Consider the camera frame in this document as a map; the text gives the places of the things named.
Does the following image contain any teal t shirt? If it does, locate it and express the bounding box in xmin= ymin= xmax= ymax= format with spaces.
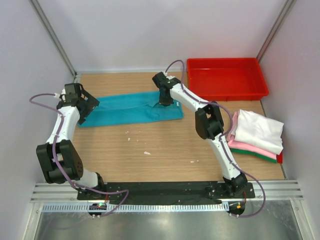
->
xmin=79 ymin=91 xmax=184 ymax=128

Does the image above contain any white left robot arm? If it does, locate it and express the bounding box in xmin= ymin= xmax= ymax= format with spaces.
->
xmin=36 ymin=83 xmax=106 ymax=200

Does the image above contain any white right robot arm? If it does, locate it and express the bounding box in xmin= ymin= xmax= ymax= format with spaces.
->
xmin=152 ymin=72 xmax=248 ymax=198

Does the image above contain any red plastic bin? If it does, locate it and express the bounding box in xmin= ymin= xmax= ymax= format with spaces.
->
xmin=186 ymin=57 xmax=269 ymax=102

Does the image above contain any pink folded t shirt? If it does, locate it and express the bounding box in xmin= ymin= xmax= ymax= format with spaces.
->
xmin=226 ymin=111 xmax=277 ymax=159

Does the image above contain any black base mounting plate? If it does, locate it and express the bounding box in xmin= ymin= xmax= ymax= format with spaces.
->
xmin=76 ymin=181 xmax=256 ymax=203

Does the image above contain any white folded t shirt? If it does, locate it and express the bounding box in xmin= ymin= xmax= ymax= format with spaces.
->
xmin=234 ymin=109 xmax=284 ymax=155

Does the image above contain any green folded t shirt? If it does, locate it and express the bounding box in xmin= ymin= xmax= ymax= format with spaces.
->
xmin=230 ymin=148 xmax=278 ymax=163

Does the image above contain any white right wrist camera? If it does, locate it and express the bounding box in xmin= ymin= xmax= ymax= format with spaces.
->
xmin=164 ymin=72 xmax=174 ymax=79

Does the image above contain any white slotted cable duct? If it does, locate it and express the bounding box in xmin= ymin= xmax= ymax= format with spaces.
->
xmin=42 ymin=202 xmax=229 ymax=213

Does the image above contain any aluminium frame rail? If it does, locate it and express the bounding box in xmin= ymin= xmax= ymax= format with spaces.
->
xmin=30 ymin=180 xmax=304 ymax=203

